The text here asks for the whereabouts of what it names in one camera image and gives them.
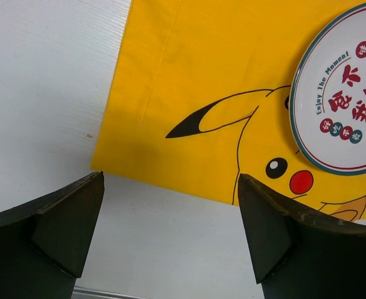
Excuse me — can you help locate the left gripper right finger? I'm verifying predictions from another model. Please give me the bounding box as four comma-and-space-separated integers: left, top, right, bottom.
238, 174, 366, 298

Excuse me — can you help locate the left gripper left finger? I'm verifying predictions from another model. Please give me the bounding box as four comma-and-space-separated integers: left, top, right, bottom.
0, 172, 105, 298

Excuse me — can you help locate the white printed plate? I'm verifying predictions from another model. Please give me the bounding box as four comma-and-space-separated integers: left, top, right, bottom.
289, 3, 366, 176

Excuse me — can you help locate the yellow Pikachu cloth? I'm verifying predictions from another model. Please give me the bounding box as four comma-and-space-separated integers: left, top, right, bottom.
91, 1, 366, 225

